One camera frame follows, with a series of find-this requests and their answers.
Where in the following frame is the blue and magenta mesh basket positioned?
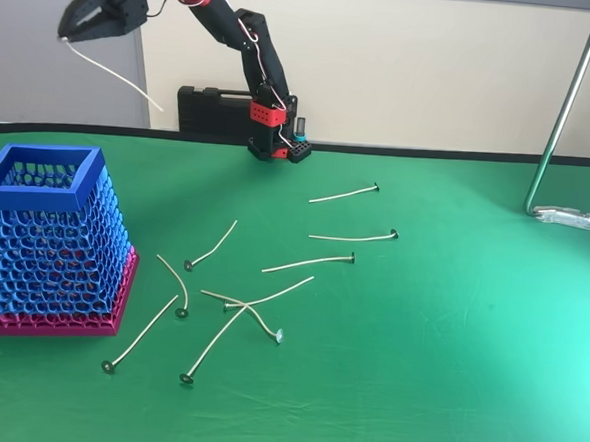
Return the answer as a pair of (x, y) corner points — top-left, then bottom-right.
(0, 141), (147, 346)

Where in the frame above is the black plastic tool case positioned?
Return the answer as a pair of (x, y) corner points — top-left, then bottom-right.
(174, 84), (258, 139)

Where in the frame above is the green table cloth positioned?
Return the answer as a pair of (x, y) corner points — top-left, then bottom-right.
(0, 120), (590, 442)

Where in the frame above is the silver metal pole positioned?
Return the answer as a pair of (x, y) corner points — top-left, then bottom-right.
(521, 0), (590, 225)

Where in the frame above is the silver metal clamp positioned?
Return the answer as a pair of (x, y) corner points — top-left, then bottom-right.
(533, 204), (590, 232)

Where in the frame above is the white base cable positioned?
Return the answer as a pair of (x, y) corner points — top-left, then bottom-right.
(272, 82), (300, 145)

